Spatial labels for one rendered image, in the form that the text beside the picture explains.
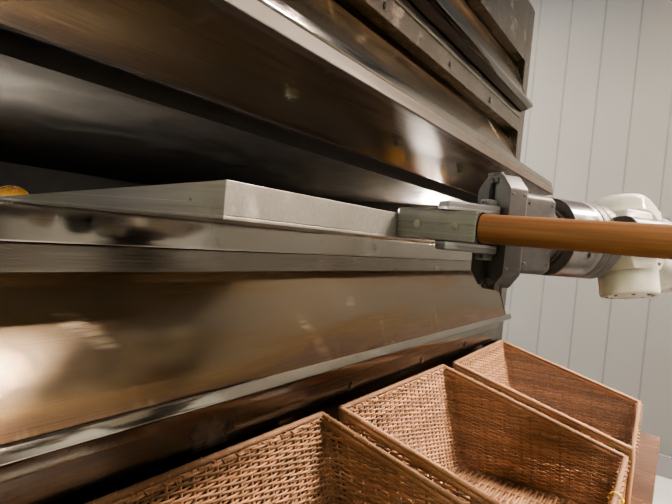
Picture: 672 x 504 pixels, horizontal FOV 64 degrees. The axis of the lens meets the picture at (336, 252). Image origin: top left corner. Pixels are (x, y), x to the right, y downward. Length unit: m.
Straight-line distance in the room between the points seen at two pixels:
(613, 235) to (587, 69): 3.39
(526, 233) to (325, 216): 0.19
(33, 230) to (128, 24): 0.24
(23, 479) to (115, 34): 0.48
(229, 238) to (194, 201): 0.40
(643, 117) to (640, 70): 0.28
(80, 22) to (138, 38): 0.06
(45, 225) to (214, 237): 0.24
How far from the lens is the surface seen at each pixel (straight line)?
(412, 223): 0.59
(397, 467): 0.98
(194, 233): 0.75
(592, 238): 0.54
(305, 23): 0.72
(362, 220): 0.53
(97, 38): 0.69
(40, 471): 0.70
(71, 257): 0.65
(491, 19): 1.88
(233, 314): 0.85
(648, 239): 0.53
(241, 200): 0.40
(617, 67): 3.86
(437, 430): 1.48
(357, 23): 1.16
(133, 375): 0.72
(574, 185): 3.74
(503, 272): 0.59
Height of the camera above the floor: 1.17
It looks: 2 degrees down
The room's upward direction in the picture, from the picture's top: 5 degrees clockwise
